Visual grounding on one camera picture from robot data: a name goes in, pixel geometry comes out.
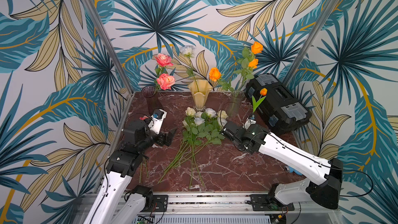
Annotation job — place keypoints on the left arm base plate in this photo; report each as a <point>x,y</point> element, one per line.
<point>156,203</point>

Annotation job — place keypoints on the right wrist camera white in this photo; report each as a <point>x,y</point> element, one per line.
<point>249,121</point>

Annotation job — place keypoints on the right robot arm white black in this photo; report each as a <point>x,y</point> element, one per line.
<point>323,178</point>

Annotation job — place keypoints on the aluminium front rail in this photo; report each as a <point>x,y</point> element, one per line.
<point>232,207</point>

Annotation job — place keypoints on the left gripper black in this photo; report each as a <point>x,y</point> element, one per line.
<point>161,141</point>

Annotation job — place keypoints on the white rose bunch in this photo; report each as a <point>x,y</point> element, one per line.
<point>199,130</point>

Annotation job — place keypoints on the cream yellow fluted vase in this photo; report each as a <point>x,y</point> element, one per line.
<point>200,90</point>

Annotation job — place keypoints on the orange tulip bud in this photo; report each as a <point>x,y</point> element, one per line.
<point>257,103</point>

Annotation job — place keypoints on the blue plastic tool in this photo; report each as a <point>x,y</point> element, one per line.
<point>292,170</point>

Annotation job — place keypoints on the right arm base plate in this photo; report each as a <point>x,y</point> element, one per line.
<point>263,202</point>

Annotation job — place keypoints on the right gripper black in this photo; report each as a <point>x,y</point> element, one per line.
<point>229,130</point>

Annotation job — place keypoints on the dark purple glass vase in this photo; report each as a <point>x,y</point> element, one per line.
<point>151,95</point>

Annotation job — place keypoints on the clear glass vase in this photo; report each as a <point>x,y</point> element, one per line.
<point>234,103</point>

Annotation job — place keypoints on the black plastic toolbox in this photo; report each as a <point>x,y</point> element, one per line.
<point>281,110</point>

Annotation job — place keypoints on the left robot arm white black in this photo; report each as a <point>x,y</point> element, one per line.
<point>113,205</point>

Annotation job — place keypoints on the orange rose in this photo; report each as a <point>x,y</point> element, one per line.
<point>249,53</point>
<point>225,83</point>
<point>246,73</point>

